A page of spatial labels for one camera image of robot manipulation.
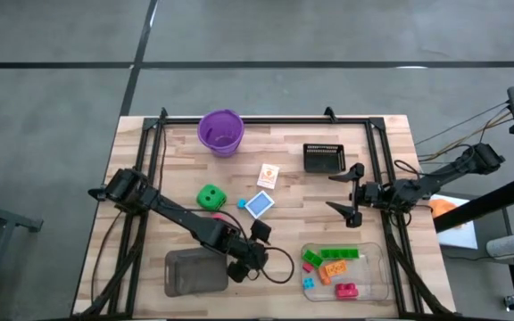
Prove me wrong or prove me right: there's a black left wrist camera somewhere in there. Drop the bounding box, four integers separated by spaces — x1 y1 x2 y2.
250 218 273 244

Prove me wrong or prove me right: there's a red two-stud toy block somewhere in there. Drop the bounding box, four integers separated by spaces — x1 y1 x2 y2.
334 282 360 300

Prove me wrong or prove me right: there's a purple plastic bucket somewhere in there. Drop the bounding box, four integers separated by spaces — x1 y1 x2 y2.
197 109 245 159

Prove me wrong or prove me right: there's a blue playing card box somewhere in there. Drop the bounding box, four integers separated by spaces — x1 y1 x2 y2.
245 190 276 220

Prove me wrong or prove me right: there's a white orange-print card box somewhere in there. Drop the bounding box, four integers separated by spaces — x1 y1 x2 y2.
256 162 281 190

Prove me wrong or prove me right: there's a black mesh basket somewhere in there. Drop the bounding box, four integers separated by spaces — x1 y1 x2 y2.
303 143 347 174

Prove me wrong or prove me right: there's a green foam die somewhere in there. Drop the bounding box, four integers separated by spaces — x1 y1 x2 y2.
195 184 228 212

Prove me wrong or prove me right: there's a long green toy block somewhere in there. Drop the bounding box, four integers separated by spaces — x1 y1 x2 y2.
319 247 360 260

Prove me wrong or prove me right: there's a yellow floor cable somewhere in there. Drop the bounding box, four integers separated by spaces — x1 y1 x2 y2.
417 111 514 161

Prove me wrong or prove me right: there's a black floor cable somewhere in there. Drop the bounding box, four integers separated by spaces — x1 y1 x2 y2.
415 101 510 148

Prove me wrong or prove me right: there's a black cable off table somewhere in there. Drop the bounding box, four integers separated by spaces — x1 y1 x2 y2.
90 209 124 304

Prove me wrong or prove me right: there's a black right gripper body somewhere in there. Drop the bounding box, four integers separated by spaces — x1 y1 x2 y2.
350 180 382 210

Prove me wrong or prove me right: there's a grey translucent plastic bin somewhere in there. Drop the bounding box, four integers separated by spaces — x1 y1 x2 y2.
163 247 230 299

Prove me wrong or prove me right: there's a grey roll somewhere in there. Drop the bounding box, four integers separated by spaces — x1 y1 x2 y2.
485 233 514 260

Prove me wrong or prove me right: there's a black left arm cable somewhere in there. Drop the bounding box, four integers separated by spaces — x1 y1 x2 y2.
161 127 169 179

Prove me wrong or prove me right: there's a black left camera cable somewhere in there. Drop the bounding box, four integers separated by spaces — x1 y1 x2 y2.
256 246 295 285

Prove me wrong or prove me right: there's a black metal table frame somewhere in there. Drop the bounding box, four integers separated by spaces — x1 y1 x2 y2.
78 106 459 320

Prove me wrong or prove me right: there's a white board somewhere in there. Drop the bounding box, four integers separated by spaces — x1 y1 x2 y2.
430 193 480 251

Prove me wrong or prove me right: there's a yellow rounded toy block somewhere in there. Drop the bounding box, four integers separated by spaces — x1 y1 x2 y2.
323 259 348 278

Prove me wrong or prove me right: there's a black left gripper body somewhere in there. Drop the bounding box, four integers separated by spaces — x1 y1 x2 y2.
226 242 269 284

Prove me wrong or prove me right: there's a clear plastic bin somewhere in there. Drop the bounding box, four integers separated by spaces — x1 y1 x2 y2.
300 242 391 303

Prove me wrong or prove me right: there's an orange object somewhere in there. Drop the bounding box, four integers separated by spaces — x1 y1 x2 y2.
429 198 462 220

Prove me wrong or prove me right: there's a black diagonal beam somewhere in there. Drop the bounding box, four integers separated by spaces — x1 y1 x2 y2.
433 175 514 234

